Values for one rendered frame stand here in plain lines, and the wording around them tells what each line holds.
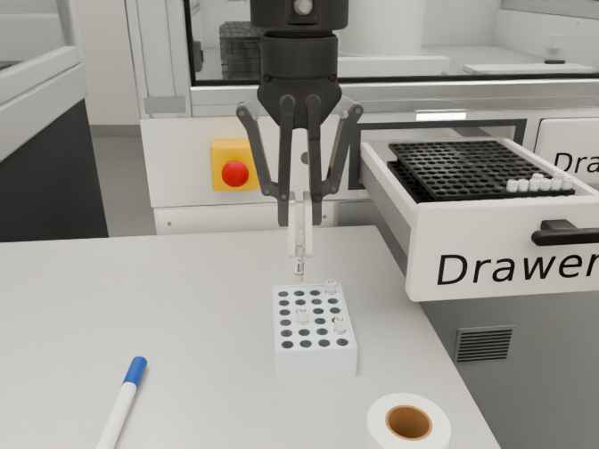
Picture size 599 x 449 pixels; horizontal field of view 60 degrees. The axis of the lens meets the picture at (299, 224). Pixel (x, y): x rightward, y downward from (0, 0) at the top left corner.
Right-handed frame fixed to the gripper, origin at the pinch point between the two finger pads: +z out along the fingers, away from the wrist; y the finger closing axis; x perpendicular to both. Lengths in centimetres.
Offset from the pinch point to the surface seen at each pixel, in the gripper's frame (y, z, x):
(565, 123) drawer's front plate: 45, -4, 27
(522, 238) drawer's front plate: 23.0, -0.4, -5.8
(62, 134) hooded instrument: -60, 14, 94
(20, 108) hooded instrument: -57, 1, 65
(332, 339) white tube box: 2.7, 9.1, -9.1
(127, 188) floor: -86, 88, 245
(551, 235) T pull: 23.8, -2.4, -9.4
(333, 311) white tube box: 3.7, 9.7, -3.1
